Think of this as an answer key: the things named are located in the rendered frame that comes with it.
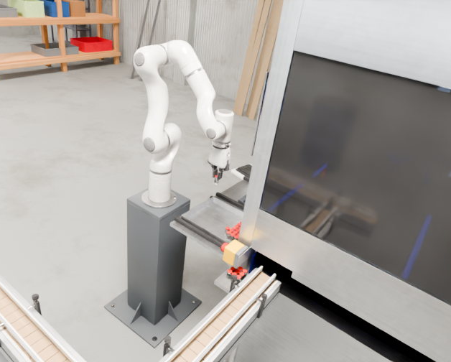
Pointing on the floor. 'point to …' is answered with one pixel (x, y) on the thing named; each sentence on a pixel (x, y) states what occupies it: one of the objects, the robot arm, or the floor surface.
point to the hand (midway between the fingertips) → (217, 174)
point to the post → (270, 119)
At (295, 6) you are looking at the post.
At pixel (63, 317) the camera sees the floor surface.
